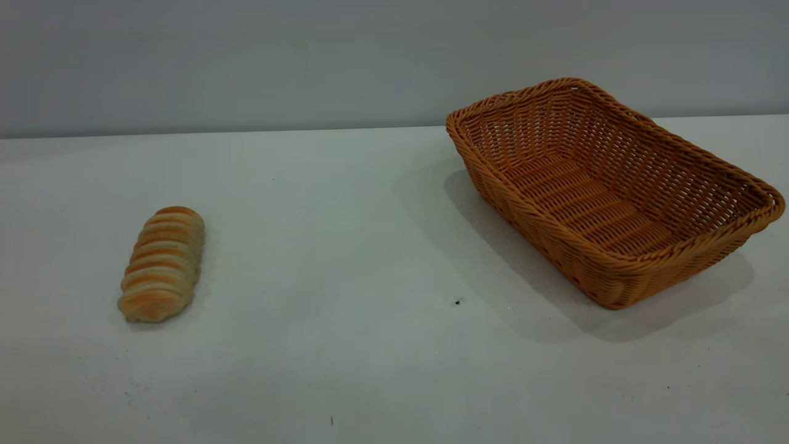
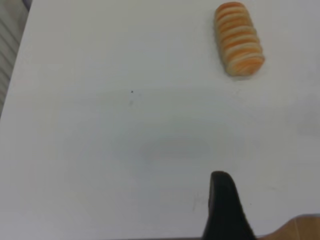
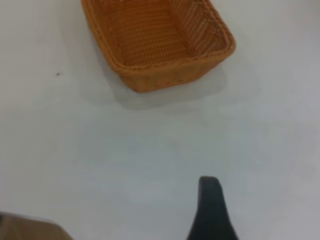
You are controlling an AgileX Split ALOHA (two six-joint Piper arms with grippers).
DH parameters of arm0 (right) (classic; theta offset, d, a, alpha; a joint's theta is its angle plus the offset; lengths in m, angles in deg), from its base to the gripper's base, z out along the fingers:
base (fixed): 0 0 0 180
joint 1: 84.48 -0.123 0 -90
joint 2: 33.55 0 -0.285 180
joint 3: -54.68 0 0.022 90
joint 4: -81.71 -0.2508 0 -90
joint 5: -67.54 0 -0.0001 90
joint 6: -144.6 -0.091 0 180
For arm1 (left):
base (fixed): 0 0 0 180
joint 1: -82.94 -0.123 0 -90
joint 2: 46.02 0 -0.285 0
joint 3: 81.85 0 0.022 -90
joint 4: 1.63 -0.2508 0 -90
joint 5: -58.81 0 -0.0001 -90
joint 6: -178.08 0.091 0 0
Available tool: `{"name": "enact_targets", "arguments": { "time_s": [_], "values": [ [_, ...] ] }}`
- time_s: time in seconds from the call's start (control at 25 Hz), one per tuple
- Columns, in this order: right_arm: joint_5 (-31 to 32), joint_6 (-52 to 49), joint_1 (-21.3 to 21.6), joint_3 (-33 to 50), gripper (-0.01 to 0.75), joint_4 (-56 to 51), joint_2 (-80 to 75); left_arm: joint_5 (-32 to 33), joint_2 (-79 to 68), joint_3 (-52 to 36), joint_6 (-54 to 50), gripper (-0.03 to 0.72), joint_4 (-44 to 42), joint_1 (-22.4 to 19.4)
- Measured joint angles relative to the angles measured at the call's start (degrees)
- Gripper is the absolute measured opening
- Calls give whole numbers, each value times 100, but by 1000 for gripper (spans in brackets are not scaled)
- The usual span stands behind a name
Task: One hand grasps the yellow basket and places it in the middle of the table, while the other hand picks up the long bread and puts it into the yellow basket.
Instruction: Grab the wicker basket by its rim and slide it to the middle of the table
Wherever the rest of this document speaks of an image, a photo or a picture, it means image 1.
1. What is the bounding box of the striped long bread roll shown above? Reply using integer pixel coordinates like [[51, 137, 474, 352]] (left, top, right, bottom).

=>
[[117, 206, 205, 323]]

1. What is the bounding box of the orange woven wicker basket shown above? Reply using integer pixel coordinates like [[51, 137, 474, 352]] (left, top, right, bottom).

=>
[[446, 77, 786, 310]]

